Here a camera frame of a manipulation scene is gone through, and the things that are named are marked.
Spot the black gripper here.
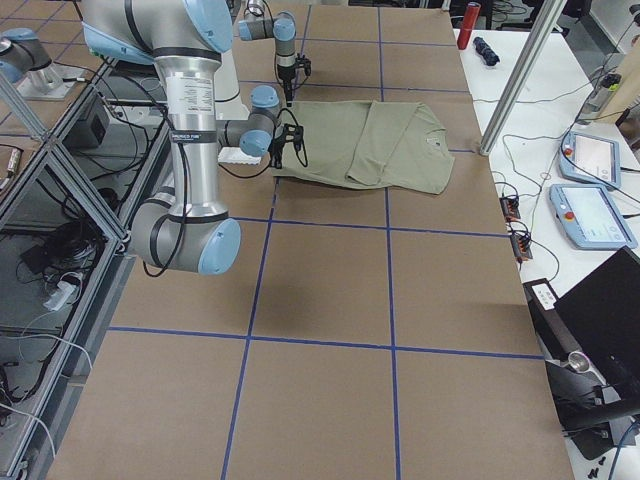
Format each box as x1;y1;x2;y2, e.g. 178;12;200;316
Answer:
277;65;295;107

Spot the olive green long-sleeve shirt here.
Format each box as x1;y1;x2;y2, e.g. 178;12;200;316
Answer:
273;101;454;194

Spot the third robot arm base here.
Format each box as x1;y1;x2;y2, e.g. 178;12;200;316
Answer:
1;28;84;101

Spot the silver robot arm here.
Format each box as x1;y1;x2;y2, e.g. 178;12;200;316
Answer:
82;1;280;275
237;1;300;107

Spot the red cylinder bottle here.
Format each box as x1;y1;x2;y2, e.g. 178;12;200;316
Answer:
457;1;481;50

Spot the dark folded cloth bundle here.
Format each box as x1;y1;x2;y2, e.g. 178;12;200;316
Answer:
473;36;500;67

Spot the orange circuit board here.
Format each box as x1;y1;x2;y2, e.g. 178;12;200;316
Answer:
499;196;521;222

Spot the white power strip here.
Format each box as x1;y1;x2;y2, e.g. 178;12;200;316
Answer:
43;280;79;311

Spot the upper teach pendant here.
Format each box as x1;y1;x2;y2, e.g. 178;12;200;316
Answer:
559;131;621;190

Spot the teach pendant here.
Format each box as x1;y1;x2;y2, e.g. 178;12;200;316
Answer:
549;184;638;251
559;131;621;190

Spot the lower teach pendant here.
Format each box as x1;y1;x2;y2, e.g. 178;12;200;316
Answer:
549;184;638;251

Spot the black box with label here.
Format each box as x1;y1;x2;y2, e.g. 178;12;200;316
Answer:
523;279;593;374

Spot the black laptop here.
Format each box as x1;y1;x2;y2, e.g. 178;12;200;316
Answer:
555;247;639;398

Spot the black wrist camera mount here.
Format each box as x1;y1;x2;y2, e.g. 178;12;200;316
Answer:
268;123;309;169
295;54;312;78

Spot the grey aluminium frame post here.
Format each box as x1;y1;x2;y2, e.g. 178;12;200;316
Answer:
479;0;566;156

